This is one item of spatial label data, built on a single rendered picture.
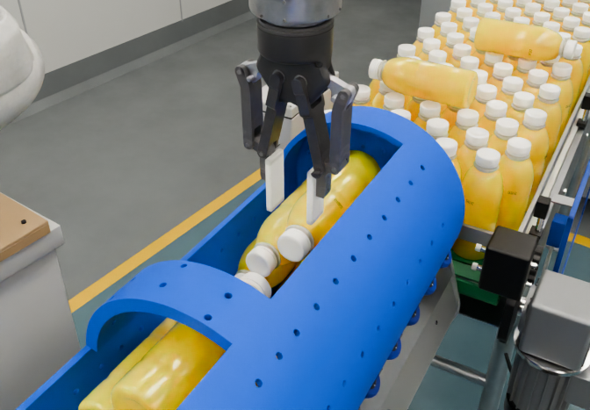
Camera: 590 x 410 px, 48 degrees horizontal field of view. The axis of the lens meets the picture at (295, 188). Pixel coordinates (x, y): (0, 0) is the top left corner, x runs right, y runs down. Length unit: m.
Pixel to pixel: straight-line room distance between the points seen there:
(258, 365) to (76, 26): 3.57
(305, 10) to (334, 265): 0.26
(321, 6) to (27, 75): 0.70
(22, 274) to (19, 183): 2.11
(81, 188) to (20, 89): 1.97
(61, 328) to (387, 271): 0.71
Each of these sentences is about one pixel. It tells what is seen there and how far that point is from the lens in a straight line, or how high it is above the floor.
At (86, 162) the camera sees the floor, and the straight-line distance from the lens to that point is 3.33.
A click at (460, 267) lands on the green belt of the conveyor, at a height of 0.90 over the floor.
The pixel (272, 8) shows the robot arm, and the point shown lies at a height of 1.46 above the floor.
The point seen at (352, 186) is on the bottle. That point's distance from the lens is 0.86.
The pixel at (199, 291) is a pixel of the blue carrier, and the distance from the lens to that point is 0.63.
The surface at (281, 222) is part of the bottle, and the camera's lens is 0.87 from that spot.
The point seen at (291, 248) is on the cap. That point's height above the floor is 1.15.
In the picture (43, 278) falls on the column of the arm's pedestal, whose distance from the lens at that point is 1.20.
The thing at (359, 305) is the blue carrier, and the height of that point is 1.17.
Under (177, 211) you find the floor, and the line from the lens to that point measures 2.88.
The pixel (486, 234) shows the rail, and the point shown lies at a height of 0.97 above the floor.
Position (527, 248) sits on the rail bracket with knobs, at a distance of 1.10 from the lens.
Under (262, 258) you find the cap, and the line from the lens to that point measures 0.84.
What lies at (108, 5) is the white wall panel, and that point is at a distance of 4.18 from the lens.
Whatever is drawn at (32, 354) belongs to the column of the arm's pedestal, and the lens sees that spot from 1.27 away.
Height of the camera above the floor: 1.65
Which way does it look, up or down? 34 degrees down
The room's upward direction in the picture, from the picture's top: straight up
